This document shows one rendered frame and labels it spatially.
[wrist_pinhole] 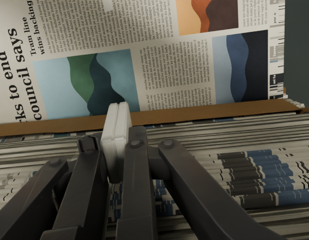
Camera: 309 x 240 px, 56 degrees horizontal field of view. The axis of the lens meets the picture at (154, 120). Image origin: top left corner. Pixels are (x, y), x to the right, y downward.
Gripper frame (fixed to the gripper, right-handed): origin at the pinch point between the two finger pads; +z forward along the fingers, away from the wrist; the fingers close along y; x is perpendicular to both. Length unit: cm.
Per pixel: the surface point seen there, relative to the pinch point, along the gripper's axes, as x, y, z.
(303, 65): -24, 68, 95
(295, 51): -17, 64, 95
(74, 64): 3.5, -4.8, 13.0
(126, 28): 6.3, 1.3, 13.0
